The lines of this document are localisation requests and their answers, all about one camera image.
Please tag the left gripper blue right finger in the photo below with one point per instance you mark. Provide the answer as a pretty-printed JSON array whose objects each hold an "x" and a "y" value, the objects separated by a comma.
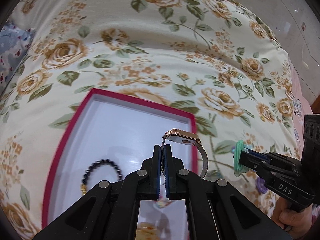
[{"x": 167, "y": 167}]

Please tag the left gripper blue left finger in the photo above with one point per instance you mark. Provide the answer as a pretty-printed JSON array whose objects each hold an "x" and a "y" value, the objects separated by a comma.
[{"x": 156, "y": 172}]

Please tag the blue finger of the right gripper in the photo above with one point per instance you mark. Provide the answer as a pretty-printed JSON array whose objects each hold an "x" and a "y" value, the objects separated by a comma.
[
  {"x": 245, "y": 167},
  {"x": 251, "y": 156}
]

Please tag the rose gold mesh band watch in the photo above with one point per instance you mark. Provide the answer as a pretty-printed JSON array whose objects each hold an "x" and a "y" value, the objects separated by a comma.
[{"x": 189, "y": 145}]

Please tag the gold hair claw clip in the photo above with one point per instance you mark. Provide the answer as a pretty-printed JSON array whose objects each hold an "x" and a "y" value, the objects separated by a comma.
[{"x": 146, "y": 231}]

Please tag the person's right hand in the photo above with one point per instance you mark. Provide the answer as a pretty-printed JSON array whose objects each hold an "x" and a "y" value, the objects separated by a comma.
[{"x": 300, "y": 222}]

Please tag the red shallow box white inside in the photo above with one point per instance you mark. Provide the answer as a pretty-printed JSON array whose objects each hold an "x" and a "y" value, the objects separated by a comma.
[{"x": 124, "y": 129}]

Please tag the pink heart print sheet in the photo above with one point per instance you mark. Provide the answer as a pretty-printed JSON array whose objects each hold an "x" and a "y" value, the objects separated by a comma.
[{"x": 301, "y": 107}]

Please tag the cream floral blanket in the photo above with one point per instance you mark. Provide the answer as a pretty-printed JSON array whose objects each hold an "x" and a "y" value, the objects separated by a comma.
[{"x": 214, "y": 59}]

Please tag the blue bear print pillow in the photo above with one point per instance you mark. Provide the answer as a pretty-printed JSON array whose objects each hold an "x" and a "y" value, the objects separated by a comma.
[{"x": 15, "y": 43}]

